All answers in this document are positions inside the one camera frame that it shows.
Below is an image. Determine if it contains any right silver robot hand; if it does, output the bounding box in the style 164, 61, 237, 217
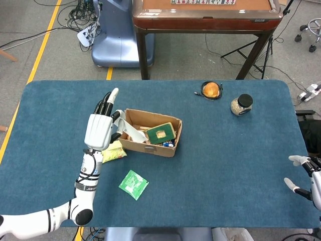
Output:
283, 155, 321, 210

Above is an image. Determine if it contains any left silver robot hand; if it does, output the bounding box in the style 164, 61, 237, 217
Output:
84, 87, 128, 151

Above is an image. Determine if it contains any yellow snack packet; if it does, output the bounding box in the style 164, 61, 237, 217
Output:
101, 140, 128, 164

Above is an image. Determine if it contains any white picture card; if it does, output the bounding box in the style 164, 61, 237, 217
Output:
113, 109, 149, 144

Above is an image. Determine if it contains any green sachet packet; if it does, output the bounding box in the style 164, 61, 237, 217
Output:
118, 169, 149, 201

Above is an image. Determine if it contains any dark green box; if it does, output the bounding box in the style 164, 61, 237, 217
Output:
146, 122, 176, 145

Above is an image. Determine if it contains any open cardboard box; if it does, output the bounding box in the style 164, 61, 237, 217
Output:
117, 108, 183, 158

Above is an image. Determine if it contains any white red power strip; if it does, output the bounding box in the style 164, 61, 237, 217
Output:
297, 83, 321, 102

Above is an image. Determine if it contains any white power strip with plugs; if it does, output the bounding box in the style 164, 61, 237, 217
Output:
77, 24, 100, 48

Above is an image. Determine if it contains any blue felt table mat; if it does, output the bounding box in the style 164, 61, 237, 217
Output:
0, 79, 315, 229

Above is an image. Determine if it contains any glass jar black lid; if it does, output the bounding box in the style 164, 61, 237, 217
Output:
230, 93, 253, 116

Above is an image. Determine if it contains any grey blue robot torso base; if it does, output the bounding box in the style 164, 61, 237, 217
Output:
104, 227, 214, 241

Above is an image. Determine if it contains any black tripod stand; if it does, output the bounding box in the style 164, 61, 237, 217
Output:
220, 0, 295, 80

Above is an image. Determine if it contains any brown mahjong table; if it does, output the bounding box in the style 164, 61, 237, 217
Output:
132, 0, 283, 80

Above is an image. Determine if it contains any chrome wheeled stool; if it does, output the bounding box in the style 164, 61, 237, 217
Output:
294, 18, 321, 53

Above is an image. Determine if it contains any row of face-up mahjong tiles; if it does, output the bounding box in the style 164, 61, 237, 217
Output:
171, 0, 236, 5

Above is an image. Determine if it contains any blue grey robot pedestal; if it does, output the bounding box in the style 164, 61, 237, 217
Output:
91, 0, 155, 68

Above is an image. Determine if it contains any tangle of black cables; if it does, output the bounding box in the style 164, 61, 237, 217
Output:
34, 0, 101, 52

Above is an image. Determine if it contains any long black floor cable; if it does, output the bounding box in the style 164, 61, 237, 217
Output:
205, 34, 310, 92

